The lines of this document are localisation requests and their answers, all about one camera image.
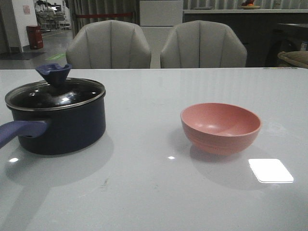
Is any pink bowl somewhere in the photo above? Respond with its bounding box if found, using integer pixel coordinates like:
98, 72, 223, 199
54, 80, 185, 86
180, 103, 262, 155

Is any glass lid with blue knob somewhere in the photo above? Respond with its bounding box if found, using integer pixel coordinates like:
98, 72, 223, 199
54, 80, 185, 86
5, 63, 105, 112

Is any right beige armchair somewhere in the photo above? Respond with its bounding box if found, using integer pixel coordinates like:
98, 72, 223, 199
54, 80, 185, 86
160, 20, 247, 68

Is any beige armchair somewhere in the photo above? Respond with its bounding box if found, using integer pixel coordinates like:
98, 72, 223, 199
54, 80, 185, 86
160, 20, 247, 68
66, 20, 151, 69

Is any left beige armchair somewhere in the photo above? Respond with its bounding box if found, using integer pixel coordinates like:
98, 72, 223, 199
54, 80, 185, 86
66, 20, 151, 69

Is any dark blue saucepan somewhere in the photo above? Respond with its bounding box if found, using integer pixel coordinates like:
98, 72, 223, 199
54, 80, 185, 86
0, 97, 106, 155

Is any white refrigerator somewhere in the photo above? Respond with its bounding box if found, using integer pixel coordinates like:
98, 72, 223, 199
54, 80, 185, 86
140, 0, 183, 69

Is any red belt stanchion barrier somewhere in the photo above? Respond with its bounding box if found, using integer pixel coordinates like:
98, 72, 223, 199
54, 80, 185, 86
75, 12, 135, 18

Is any grey curtain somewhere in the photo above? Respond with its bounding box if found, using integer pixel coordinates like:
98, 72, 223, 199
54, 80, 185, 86
68, 0, 140, 35

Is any dark kitchen counter cabinet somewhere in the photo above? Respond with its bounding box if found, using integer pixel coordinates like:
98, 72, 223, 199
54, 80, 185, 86
183, 9, 308, 67

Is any fruit plate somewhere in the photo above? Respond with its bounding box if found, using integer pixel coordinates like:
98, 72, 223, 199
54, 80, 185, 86
241, 0, 260, 10

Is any red trash bin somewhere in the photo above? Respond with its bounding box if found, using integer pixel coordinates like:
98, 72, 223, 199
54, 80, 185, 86
26, 26, 43, 50

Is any black washing machine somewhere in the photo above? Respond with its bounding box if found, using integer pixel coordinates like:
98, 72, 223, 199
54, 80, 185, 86
265, 23, 308, 67

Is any tan cushion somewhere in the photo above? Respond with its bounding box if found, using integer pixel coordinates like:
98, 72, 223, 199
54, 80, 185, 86
278, 51, 308, 69

